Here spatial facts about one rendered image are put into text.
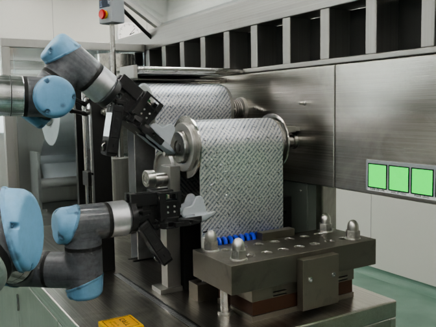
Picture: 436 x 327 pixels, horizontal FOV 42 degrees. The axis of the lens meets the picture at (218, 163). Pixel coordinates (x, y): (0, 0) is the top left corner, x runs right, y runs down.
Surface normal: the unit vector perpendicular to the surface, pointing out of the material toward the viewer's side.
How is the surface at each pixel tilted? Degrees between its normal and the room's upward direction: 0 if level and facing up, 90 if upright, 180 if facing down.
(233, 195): 90
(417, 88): 90
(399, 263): 90
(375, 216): 90
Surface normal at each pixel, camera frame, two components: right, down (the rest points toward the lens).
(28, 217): 1.00, -0.07
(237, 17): -0.86, 0.07
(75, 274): -0.14, 0.11
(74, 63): 0.48, 0.13
